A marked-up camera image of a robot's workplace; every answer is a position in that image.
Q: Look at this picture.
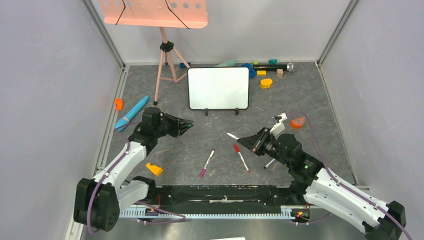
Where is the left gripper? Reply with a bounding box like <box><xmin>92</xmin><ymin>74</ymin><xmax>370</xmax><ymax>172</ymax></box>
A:
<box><xmin>154</xmin><ymin>113</ymin><xmax>193</xmax><ymax>138</ymax></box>

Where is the green marker without cap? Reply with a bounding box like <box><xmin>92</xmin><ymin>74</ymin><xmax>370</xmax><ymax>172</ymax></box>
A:
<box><xmin>226</xmin><ymin>132</ymin><xmax>239</xmax><ymax>140</ymax></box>

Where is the white whiteboard black frame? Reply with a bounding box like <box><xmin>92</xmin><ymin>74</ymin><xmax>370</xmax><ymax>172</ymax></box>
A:
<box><xmin>187</xmin><ymin>66</ymin><xmax>250</xmax><ymax>110</ymax></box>

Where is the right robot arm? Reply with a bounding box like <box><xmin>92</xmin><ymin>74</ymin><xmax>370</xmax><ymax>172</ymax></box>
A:
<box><xmin>236</xmin><ymin>127</ymin><xmax>406</xmax><ymax>240</ymax></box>

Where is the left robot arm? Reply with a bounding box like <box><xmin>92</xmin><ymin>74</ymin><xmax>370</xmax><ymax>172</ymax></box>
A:
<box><xmin>73</xmin><ymin>107</ymin><xmax>194</xmax><ymax>234</ymax></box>

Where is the metal whiteboard stand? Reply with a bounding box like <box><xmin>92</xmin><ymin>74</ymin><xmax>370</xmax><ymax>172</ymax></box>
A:
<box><xmin>202</xmin><ymin>107</ymin><xmax>241</xmax><ymax>116</ymax></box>

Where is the red cap marker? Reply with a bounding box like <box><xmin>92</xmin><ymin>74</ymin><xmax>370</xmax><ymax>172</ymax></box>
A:
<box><xmin>234</xmin><ymin>144</ymin><xmax>250</xmax><ymax>173</ymax></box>

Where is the black cap marker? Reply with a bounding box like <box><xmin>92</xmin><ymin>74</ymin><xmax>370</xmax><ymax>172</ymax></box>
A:
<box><xmin>263</xmin><ymin>158</ymin><xmax>276</xmax><ymax>169</ymax></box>

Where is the orange stepped wedge block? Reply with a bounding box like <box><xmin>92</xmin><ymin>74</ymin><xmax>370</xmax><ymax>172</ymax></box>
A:
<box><xmin>145</xmin><ymin>163</ymin><xmax>163</xmax><ymax>177</ymax></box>

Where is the purple cap marker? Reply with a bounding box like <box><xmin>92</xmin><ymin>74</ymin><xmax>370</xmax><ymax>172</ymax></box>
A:
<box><xmin>199</xmin><ymin>149</ymin><xmax>215</xmax><ymax>178</ymax></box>

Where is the dark blue block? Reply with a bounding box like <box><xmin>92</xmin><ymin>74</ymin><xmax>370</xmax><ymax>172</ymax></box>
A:
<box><xmin>179</xmin><ymin>62</ymin><xmax>192</xmax><ymax>69</ymax></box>

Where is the yellow round block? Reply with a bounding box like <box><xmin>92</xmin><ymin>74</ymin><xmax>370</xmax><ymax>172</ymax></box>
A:
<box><xmin>259</xmin><ymin>78</ymin><xmax>273</xmax><ymax>89</ymax></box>

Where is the orange block left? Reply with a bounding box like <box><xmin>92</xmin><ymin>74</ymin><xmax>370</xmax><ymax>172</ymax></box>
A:
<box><xmin>114</xmin><ymin>98</ymin><xmax>124</xmax><ymax>111</ymax></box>

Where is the yellow rectangular block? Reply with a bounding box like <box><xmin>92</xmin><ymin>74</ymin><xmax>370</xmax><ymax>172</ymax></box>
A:
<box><xmin>256</xmin><ymin>70</ymin><xmax>267</xmax><ymax>76</ymax></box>

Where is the blue toy piece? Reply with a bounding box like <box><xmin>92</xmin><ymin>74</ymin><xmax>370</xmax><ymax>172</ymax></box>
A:
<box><xmin>241</xmin><ymin>63</ymin><xmax>257</xmax><ymax>79</ymax></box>

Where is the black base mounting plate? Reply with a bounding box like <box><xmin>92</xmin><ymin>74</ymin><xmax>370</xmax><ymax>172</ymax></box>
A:
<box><xmin>144</xmin><ymin>185</ymin><xmax>306</xmax><ymax>215</ymax></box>

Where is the tan wooden cube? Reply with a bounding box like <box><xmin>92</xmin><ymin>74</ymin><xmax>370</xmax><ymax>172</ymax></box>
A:
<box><xmin>276</xmin><ymin>68</ymin><xmax>284</xmax><ymax>78</ymax></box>

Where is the teal bottle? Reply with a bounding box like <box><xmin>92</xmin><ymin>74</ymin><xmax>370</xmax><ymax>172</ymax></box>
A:
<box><xmin>215</xmin><ymin>59</ymin><xmax>236</xmax><ymax>67</ymax></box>

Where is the teal small block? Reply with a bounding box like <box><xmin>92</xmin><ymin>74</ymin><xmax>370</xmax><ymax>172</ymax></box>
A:
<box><xmin>268</xmin><ymin>59</ymin><xmax>278</xmax><ymax>65</ymax></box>

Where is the black microphone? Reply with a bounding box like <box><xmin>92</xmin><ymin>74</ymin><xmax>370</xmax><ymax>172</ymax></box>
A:
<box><xmin>252</xmin><ymin>62</ymin><xmax>294</xmax><ymax>72</ymax></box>

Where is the pink music stand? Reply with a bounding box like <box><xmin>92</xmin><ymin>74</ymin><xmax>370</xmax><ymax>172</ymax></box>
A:
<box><xmin>99</xmin><ymin>0</ymin><xmax>208</xmax><ymax>106</ymax></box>

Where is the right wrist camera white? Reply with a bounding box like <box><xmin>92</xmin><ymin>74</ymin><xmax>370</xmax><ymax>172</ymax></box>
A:
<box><xmin>270</xmin><ymin>112</ymin><xmax>288</xmax><ymax>137</ymax></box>

